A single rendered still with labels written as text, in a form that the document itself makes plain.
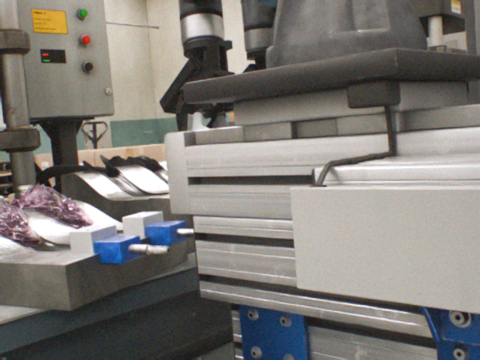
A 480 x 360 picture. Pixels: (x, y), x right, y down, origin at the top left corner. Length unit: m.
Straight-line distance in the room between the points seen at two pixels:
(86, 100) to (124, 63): 8.12
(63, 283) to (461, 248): 0.50
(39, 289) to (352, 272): 0.46
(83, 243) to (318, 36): 0.40
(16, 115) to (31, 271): 0.93
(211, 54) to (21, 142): 0.74
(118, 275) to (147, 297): 0.07
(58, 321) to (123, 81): 9.23
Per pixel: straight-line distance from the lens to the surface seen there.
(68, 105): 1.87
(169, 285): 0.87
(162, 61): 10.25
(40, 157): 5.74
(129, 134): 9.92
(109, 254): 0.76
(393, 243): 0.37
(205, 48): 1.04
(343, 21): 0.53
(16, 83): 1.66
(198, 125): 1.00
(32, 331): 0.77
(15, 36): 1.65
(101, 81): 1.94
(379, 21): 0.54
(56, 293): 0.74
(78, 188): 1.22
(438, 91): 0.55
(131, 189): 1.20
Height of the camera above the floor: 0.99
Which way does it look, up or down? 5 degrees down
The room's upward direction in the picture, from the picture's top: 5 degrees counter-clockwise
